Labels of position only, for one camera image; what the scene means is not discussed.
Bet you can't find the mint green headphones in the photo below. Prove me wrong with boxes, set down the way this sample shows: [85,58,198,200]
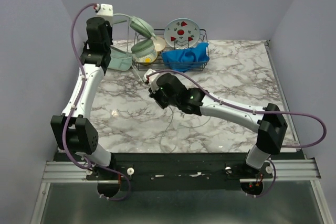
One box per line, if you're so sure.
[110,13,156,59]

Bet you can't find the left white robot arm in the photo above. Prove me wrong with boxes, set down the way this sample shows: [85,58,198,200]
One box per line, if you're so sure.
[50,17,117,179]

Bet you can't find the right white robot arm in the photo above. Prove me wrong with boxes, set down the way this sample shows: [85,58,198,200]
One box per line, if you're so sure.
[143,70,288,178]

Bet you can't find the mint green rectangular tray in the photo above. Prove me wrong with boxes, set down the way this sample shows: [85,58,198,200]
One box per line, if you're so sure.
[108,46,132,71]

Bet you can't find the blue cloth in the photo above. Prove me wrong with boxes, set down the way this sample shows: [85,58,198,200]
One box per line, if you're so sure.
[161,42,209,72]

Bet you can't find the blue yellow patterned bowl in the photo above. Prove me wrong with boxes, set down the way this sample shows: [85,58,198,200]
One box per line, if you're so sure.
[134,50,158,65]

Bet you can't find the cream bowl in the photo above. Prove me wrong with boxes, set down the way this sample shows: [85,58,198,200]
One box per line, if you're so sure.
[151,36,166,52]

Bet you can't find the strawberry pattern plate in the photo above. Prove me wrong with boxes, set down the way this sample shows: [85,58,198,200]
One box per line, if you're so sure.
[164,18,201,49]

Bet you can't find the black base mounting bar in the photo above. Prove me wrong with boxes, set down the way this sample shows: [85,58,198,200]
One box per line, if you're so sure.
[86,153,272,191]

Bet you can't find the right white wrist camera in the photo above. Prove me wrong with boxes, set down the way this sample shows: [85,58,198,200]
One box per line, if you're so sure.
[143,68,158,84]

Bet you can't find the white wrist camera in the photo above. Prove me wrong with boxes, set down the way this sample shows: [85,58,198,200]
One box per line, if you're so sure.
[143,68,158,84]
[93,4,113,24]

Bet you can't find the black wire dish rack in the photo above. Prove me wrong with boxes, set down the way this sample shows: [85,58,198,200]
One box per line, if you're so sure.
[132,29,210,72]

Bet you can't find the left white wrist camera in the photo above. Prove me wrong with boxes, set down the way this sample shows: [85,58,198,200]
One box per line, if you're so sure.
[93,4,113,24]

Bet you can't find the aluminium rail frame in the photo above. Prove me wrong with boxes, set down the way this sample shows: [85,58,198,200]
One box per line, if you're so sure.
[32,40,326,223]

